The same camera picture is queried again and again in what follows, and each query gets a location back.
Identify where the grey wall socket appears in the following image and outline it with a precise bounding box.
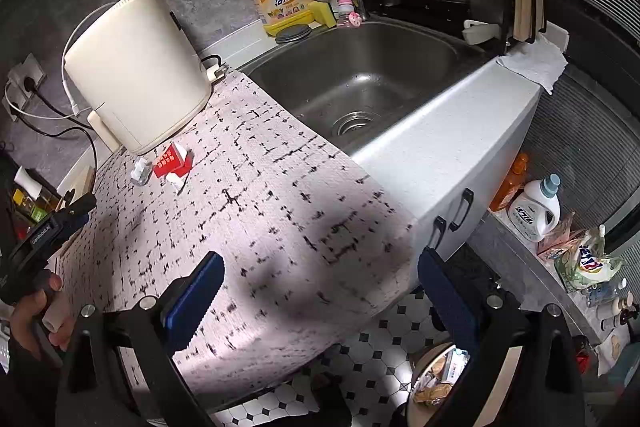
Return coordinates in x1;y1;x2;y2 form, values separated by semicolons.
4;53;47;102

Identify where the grey shelf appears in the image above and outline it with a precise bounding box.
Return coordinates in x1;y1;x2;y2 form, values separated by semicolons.
470;212;601;348

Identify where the yellow sponge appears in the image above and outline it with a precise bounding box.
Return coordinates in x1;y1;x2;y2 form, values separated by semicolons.
307;1;338;30

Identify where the person's leg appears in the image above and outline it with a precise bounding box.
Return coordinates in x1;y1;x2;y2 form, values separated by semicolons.
310;372;352;427

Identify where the white laundry detergent bottle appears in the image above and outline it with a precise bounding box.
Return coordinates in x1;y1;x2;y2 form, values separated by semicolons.
507;174;562;243

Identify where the black drawer handle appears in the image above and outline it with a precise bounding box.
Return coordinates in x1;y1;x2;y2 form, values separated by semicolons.
448;188;475;233
429;216;447;253

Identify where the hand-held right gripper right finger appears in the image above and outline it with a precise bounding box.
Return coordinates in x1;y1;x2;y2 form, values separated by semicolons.
417;248;588;427

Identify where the orange bottle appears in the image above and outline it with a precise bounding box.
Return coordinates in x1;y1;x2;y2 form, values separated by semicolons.
489;152;530;212

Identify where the white power cable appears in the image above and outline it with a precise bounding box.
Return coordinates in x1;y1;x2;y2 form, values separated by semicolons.
4;4;108;120

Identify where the red white carton box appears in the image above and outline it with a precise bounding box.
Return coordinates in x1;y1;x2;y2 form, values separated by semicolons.
151;143;195;195

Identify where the colourful refill pouch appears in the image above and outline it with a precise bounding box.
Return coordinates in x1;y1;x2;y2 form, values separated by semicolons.
555;227;626;293

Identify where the white paper towel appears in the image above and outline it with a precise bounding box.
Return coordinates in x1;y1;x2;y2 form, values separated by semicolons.
495;32;570;95

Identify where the cream round kitchen appliance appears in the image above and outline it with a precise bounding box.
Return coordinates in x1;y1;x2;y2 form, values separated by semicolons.
62;0;213;156

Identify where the stainless steel sink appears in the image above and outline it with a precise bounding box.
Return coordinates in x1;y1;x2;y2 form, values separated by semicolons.
239;19;488;152

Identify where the black power cable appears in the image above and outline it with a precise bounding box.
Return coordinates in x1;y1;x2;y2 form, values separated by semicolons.
22;77;96;158

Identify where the white cap oil bottle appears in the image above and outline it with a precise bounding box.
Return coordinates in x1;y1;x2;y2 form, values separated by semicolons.
14;166;56;208

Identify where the round dark sink plug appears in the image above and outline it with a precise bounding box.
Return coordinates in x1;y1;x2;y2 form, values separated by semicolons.
275;26;312;45

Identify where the small pink bottle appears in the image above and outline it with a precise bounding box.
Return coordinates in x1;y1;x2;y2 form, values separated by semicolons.
334;0;362;29

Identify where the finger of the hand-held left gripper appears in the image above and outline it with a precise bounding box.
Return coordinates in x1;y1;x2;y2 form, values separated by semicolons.
27;190;97;258

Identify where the cream trash bin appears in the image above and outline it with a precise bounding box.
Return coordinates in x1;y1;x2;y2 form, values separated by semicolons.
407;339;531;427

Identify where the person's left hand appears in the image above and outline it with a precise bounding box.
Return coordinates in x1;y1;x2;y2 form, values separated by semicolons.
10;274;76;358

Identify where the white cabinet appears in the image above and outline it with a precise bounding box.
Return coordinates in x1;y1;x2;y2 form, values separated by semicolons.
350;52;543;268

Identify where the white power adapter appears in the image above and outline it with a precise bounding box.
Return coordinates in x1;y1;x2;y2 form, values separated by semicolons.
201;56;229;82

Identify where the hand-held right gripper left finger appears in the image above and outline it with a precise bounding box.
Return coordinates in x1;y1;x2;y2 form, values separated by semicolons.
55;251;226;427

